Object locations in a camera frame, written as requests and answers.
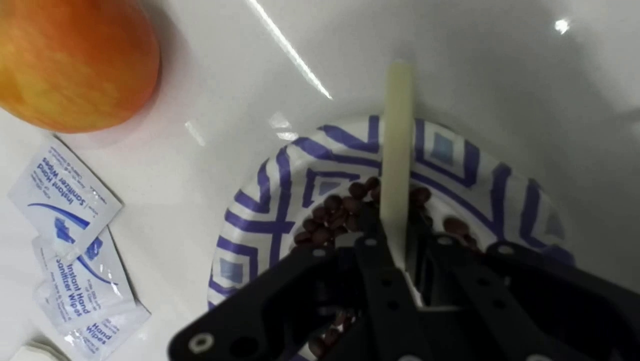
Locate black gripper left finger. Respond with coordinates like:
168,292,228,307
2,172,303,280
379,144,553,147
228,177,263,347
356,203,427,361

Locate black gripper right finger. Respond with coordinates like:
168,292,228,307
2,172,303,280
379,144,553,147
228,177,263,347
405,205,534,361

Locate cream plastic spoon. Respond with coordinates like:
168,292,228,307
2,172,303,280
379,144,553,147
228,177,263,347
379,62,414,269

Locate white sugar packets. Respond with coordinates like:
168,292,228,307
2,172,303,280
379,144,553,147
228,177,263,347
9,137,149,361

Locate red yellow apple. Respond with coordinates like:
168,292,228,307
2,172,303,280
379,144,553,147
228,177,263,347
0,0,159,132

